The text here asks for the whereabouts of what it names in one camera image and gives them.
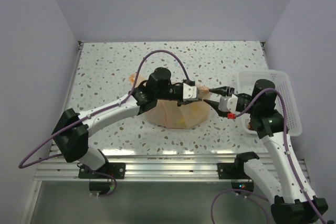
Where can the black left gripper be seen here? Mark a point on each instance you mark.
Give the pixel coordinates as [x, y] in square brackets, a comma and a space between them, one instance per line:
[181, 102]

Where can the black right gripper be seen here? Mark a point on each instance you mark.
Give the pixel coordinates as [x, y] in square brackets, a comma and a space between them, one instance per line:
[223, 91]

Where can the banana print plastic bag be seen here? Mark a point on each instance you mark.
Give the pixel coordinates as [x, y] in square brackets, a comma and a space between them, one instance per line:
[168, 114]

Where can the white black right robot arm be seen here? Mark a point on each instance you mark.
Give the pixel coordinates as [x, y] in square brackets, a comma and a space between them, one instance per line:
[290, 195]

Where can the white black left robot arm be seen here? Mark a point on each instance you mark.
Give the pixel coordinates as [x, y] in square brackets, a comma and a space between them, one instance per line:
[73, 129]

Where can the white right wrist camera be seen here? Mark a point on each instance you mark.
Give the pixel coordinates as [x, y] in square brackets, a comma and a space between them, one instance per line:
[229, 103]

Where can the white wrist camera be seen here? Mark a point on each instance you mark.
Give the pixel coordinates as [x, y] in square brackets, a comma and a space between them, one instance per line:
[229, 103]
[190, 93]

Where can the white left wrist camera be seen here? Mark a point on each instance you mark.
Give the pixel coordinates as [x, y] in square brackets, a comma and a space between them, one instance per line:
[190, 93]

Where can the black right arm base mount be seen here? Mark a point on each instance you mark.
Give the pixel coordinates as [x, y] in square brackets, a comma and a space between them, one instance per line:
[235, 170]

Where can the aluminium table frame rail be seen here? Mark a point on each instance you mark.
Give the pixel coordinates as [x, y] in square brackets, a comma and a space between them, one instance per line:
[108, 70]

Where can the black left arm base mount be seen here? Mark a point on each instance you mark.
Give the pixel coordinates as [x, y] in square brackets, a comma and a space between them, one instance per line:
[108, 170]

